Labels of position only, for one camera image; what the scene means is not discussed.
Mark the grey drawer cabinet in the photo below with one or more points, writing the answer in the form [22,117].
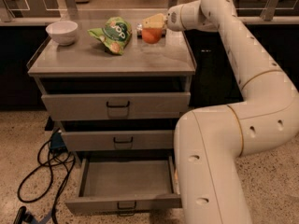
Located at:
[87,67]

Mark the grey middle drawer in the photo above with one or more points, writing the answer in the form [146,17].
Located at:
[118,140]

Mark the black floor plug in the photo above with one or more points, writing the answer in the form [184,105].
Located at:
[23,216]

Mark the grey bottom drawer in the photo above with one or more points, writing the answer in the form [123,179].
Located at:
[125,186]

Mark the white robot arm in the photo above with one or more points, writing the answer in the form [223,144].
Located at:
[208,140]

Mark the silver blue snack packet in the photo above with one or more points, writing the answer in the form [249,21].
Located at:
[139,29]

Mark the white bowl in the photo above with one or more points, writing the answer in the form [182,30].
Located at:
[63,32]

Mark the green chip bag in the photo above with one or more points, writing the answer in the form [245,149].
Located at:
[115,35]

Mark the grey top drawer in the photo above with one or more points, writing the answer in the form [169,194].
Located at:
[153,105]

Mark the blue power box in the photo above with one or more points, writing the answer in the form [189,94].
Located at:
[57,143]

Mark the grey drawer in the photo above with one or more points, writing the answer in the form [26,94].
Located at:
[118,140]
[153,105]
[125,186]

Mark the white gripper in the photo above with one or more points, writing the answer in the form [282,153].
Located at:
[174,19]

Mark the orange fruit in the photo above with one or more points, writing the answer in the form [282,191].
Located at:
[151,35]

